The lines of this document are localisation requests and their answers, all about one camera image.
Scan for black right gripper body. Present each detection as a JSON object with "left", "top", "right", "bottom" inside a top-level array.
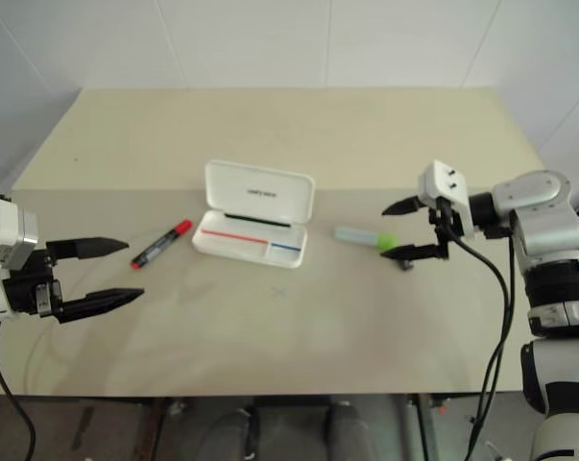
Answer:
[{"left": 425, "top": 195, "right": 466, "bottom": 260}]

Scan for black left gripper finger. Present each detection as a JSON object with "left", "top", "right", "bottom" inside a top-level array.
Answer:
[
  {"left": 46, "top": 235, "right": 131, "bottom": 265},
  {"left": 57, "top": 287, "right": 146, "bottom": 325}
]

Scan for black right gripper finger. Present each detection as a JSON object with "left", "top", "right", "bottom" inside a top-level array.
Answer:
[
  {"left": 379, "top": 242, "right": 440, "bottom": 263},
  {"left": 381, "top": 194, "right": 430, "bottom": 218}
]

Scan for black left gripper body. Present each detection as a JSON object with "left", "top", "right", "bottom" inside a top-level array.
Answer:
[{"left": 2, "top": 248, "right": 63, "bottom": 322}]

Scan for white open pencil case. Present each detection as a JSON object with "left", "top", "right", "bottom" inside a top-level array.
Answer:
[{"left": 190, "top": 158, "right": 317, "bottom": 271}]

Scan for pale blue green-capped highlighter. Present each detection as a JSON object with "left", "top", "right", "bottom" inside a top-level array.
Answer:
[{"left": 333, "top": 226, "right": 398, "bottom": 252}]

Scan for red and black marker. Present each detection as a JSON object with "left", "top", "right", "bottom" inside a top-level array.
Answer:
[{"left": 130, "top": 219, "right": 195, "bottom": 272}]

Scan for metal table leg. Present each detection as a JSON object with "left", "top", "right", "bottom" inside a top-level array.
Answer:
[{"left": 402, "top": 394, "right": 440, "bottom": 461}]

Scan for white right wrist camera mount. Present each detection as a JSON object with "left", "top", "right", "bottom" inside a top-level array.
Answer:
[{"left": 417, "top": 159, "right": 475, "bottom": 240}]

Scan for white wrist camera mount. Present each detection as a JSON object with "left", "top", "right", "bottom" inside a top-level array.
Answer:
[
  {"left": 417, "top": 159, "right": 475, "bottom": 240},
  {"left": 0, "top": 195, "right": 39, "bottom": 323}
]

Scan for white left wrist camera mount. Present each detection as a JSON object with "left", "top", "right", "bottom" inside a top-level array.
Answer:
[{"left": 0, "top": 195, "right": 39, "bottom": 323}]

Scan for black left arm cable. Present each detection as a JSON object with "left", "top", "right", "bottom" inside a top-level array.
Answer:
[{"left": 0, "top": 194, "right": 36, "bottom": 461}]

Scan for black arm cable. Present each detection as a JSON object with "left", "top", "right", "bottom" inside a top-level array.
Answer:
[
  {"left": 437, "top": 199, "right": 517, "bottom": 461},
  {"left": 0, "top": 194, "right": 36, "bottom": 461}
]

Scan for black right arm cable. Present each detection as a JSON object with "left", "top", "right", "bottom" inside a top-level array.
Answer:
[{"left": 437, "top": 199, "right": 517, "bottom": 461}]

